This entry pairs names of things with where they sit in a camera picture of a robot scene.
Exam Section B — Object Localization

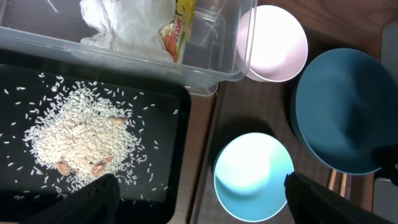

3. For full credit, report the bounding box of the pink bowl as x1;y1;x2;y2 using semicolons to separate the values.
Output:
237;5;308;83

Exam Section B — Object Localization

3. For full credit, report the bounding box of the dark blue plate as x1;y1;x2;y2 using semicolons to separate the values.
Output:
290;48;394;175

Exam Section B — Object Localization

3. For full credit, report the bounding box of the clear plastic bin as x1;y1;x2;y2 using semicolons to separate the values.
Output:
1;0;257;96

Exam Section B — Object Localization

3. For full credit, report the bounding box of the black waste tray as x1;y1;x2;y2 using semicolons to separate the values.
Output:
1;50;191;223

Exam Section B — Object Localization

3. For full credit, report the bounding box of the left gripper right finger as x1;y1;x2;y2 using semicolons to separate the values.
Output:
284;172;392;224

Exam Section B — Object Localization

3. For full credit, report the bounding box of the pile of rice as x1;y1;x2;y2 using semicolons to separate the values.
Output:
22;76;148;197

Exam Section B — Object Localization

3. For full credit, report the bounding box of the brown serving tray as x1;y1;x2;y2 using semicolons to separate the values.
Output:
188;28;374;223

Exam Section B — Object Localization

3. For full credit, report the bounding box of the yellow snack wrapper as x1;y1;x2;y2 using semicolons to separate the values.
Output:
160;0;196;63

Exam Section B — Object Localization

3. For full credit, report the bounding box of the white tissue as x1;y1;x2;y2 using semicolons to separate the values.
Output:
80;0;176;62

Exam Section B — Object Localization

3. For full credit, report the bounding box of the light blue bowl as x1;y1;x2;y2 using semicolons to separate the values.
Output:
213;133;294;223

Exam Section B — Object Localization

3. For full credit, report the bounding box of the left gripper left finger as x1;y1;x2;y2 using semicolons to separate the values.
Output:
22;174;120;224

